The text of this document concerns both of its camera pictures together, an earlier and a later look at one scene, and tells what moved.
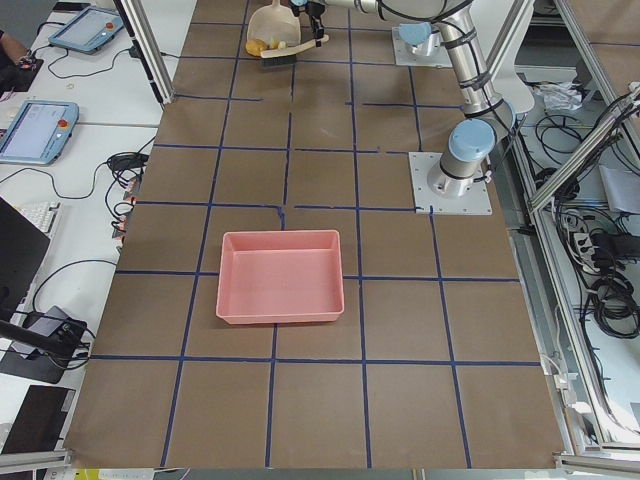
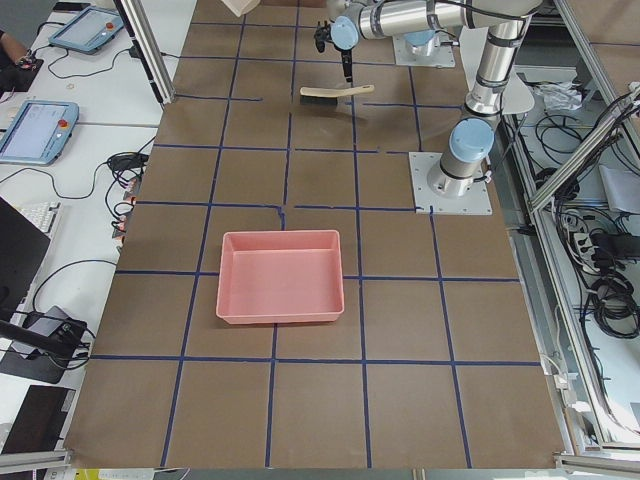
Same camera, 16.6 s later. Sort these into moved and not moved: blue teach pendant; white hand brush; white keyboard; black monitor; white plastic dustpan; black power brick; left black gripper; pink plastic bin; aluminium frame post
Moved: white hand brush; white plastic dustpan; left black gripper
Not moved: aluminium frame post; white keyboard; black monitor; black power brick; pink plastic bin; blue teach pendant
